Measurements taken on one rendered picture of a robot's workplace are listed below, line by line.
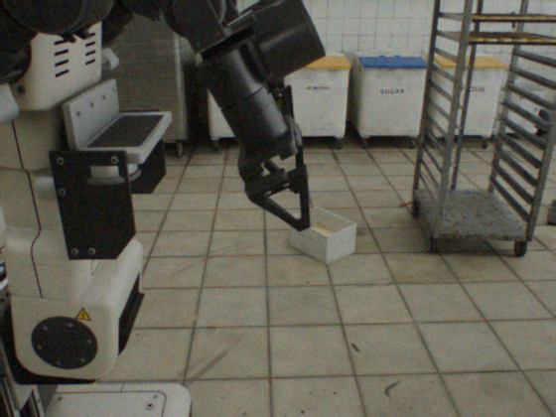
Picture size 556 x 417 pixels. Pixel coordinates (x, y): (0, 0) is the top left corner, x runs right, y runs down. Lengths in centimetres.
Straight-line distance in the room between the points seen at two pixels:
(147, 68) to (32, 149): 322
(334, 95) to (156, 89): 142
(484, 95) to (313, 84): 144
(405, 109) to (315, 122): 76
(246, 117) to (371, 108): 380
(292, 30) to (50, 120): 38
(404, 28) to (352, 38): 48
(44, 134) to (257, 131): 34
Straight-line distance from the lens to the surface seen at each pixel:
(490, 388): 193
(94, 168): 69
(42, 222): 82
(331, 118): 426
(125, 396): 141
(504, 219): 286
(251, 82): 52
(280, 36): 52
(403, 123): 440
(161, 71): 394
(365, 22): 486
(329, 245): 245
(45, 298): 83
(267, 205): 52
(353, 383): 183
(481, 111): 460
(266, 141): 53
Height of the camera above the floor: 123
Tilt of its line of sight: 24 degrees down
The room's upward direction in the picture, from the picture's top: straight up
